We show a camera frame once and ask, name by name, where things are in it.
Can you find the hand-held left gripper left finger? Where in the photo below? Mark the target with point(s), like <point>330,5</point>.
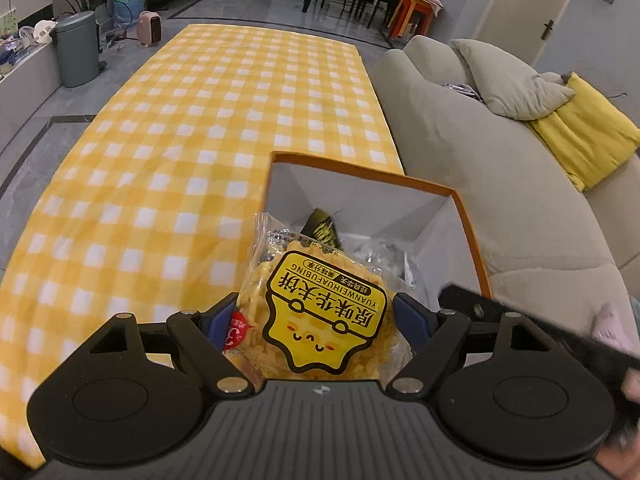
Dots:
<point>216,325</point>

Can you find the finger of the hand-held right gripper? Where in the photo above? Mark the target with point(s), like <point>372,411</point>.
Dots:
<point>470,302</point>

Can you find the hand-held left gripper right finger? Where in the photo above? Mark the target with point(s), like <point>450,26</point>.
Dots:
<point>414,319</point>

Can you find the clear white snack packet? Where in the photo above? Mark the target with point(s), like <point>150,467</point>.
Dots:
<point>385,260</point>

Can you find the orange cardboard box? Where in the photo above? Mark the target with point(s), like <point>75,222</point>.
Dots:
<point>445,220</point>

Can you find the yellow waffle snack packet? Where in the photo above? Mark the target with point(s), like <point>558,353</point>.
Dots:
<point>320,310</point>

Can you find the black snack packet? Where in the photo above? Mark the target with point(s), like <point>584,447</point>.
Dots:
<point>322,230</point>

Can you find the pale pink cloth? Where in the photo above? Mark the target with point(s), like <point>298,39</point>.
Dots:
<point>612,327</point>

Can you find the beige sofa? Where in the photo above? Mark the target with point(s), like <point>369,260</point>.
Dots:
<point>500,185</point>

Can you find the yellow checked tablecloth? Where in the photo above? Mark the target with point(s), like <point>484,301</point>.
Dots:
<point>175,135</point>

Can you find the yellow cushion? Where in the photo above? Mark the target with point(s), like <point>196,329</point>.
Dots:
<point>585,130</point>

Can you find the small dark thing on sofa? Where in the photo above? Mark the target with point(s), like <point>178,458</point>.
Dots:
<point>462,91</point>

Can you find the grey cushion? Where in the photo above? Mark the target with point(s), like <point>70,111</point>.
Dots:
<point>510,80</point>

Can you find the orange stool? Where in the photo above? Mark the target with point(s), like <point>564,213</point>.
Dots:
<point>415,12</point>

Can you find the pink space heater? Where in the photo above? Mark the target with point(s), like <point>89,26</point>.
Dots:
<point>152,29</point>

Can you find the white door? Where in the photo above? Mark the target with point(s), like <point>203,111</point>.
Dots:
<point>535,5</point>

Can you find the grey trash bin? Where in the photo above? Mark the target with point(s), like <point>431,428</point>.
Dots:
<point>77,52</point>

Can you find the white low cabinet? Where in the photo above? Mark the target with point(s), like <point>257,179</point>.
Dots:
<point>25,85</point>

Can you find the blue water bottle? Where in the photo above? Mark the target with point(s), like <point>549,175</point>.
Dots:
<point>127,5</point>

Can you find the white cap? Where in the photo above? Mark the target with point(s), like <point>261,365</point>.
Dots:
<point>44,31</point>

